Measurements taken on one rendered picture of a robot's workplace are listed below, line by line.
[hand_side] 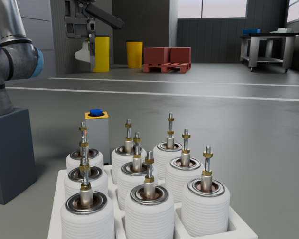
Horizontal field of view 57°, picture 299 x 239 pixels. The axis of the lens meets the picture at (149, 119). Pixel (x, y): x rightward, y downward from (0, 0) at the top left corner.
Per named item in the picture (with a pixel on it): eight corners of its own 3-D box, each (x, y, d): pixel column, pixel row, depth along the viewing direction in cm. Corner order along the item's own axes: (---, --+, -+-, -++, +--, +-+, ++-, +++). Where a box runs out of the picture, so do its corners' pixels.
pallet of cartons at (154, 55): (154, 67, 664) (154, 47, 652) (191, 67, 648) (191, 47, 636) (142, 72, 544) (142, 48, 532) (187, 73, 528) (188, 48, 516)
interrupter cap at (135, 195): (172, 189, 56) (172, 186, 56) (164, 210, 49) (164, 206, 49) (136, 184, 58) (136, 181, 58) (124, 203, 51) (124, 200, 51)
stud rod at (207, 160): (208, 180, 56) (210, 145, 54) (209, 182, 55) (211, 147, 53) (203, 179, 56) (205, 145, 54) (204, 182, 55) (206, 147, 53)
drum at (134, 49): (129, 67, 671) (128, 40, 655) (144, 67, 662) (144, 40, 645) (124, 68, 635) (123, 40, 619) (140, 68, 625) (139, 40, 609)
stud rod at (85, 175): (83, 195, 51) (81, 156, 49) (89, 194, 51) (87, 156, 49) (83, 197, 50) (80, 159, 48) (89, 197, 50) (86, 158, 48)
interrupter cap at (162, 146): (182, 143, 82) (182, 141, 82) (185, 152, 75) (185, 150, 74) (156, 143, 82) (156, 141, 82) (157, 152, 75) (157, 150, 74)
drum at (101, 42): (94, 69, 590) (92, 35, 571) (114, 70, 580) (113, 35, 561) (84, 71, 547) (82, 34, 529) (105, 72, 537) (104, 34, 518)
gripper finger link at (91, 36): (88, 55, 83) (87, 24, 81) (94, 55, 84) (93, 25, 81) (89, 56, 79) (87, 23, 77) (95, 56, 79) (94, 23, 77)
